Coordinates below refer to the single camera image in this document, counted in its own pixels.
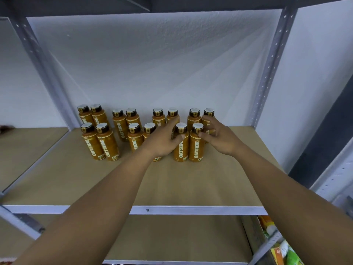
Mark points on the green yellow snack packet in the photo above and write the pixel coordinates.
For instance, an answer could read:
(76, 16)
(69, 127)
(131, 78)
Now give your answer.
(289, 255)

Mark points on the person's left forearm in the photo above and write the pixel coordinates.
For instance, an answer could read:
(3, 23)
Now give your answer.
(82, 218)

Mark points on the white metal shelving rack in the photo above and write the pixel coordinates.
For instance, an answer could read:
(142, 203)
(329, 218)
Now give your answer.
(193, 185)

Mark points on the person's right hand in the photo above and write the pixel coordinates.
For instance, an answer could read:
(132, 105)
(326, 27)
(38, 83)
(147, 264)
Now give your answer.
(220, 138)

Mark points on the person's right forearm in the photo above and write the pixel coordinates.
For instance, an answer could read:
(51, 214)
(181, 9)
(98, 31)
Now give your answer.
(298, 207)

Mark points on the orange snack packet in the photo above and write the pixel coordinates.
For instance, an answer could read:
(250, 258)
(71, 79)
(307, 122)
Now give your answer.
(267, 224)

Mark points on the person's left hand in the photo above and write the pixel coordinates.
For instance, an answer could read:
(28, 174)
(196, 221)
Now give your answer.
(163, 141)

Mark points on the orange bottle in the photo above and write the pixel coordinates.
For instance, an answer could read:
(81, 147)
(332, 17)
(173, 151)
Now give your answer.
(197, 151)
(182, 151)

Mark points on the plain brown carton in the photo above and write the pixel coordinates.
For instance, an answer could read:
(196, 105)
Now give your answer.
(251, 234)

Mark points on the group of orange Oatside bottles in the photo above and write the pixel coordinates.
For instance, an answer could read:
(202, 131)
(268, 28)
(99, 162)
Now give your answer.
(110, 135)

